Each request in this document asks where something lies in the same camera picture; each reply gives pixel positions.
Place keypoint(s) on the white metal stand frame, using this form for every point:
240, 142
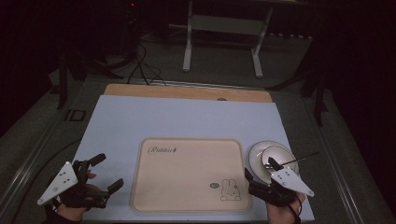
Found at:
224, 25

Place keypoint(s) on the light blue table mat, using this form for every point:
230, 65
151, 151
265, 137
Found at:
155, 118

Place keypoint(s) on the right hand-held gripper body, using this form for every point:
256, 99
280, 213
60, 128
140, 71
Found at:
291, 182

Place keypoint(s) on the beige placemat with rabbit print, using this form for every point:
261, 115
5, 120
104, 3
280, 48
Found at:
186, 177

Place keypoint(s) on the person's right hand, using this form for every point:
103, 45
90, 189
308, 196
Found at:
285, 214

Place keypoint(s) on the thin dark utensil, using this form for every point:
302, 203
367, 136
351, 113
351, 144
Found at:
300, 158

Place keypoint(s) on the black tripod stand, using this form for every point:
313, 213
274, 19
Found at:
317, 93
67, 73

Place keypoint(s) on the dark device with red light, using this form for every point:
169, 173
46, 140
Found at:
132, 12

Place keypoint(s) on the person's left hand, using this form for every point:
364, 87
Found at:
73, 213

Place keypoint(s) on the black square floor socket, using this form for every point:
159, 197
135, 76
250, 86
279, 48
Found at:
75, 115

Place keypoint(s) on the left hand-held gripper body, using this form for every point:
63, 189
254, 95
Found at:
63, 182

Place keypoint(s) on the white plate with dark rim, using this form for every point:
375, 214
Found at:
258, 157

